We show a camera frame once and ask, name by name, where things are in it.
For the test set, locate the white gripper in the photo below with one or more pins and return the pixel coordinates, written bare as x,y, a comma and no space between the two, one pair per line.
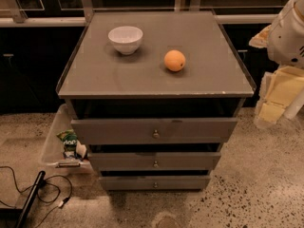
287,39

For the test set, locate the grey bottom drawer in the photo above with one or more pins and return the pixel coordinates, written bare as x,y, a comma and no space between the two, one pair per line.
155,183

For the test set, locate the grey drawer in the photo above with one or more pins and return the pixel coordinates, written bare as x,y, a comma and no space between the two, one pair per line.
154,131
154,161
155,183

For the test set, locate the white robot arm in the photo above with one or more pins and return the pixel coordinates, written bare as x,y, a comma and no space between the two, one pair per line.
284,41

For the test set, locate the grey top drawer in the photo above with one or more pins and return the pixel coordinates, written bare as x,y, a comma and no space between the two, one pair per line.
154,131

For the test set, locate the grey drawer cabinet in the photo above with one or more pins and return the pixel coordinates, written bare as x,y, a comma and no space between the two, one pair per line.
101,83

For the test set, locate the grey middle drawer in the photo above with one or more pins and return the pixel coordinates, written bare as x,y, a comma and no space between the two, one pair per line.
154,161

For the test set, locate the orange fruit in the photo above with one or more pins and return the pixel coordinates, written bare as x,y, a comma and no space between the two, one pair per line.
174,60

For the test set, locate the white ceramic bowl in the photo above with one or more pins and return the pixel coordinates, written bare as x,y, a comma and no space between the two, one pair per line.
126,39

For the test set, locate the green snack packet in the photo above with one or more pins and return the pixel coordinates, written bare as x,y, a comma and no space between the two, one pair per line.
69,140

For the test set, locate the clear plastic storage bin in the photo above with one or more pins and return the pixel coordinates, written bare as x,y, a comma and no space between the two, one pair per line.
54,158

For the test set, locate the black bar stand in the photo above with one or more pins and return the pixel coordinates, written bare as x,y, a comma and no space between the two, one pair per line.
30,200

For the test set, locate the white cylindrical post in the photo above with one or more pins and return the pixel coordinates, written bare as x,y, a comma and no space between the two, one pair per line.
295,106

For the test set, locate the metal railing frame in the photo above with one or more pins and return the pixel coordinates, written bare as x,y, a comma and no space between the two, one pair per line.
46,13

